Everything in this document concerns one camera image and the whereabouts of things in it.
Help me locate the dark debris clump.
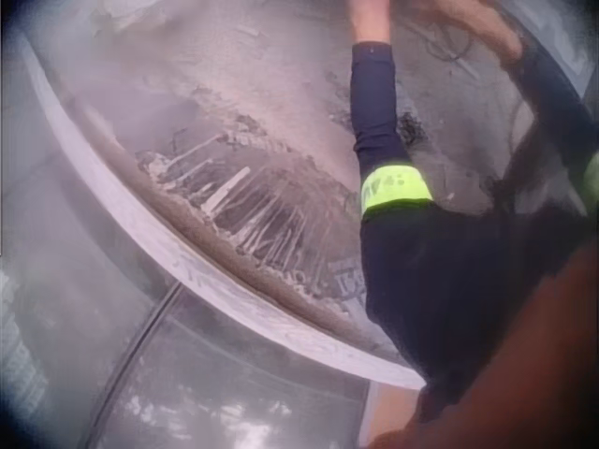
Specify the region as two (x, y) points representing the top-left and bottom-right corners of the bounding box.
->
(396, 110), (430, 148)

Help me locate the glass window pane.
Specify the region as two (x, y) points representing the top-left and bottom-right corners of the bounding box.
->
(78, 282), (378, 449)

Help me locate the thin black wire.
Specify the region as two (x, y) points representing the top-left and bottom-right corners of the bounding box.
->
(411, 20), (476, 65)

